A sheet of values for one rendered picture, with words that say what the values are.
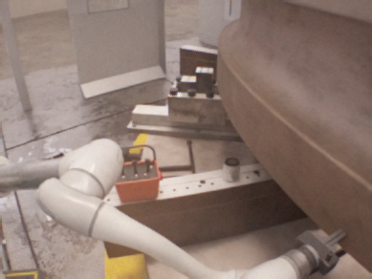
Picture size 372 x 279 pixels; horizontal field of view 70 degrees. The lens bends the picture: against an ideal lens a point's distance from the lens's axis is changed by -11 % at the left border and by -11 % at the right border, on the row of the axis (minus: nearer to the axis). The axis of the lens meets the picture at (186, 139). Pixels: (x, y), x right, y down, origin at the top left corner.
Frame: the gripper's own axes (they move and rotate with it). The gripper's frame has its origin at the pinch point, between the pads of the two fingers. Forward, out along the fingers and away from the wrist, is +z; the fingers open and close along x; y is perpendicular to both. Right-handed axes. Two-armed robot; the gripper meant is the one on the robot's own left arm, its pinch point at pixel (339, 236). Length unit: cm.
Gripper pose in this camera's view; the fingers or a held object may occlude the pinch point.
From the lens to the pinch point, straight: 99.7
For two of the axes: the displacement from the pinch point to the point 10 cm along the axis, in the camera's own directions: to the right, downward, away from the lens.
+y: 0.0, -8.4, -5.4
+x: -4.7, -4.8, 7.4
